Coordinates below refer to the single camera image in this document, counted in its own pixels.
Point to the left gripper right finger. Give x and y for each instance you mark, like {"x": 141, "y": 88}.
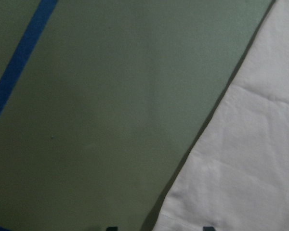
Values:
{"x": 208, "y": 228}

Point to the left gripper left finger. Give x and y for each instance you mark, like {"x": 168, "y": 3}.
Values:
{"x": 113, "y": 228}

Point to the pink Snoopy t-shirt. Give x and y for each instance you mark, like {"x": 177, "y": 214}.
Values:
{"x": 236, "y": 177}

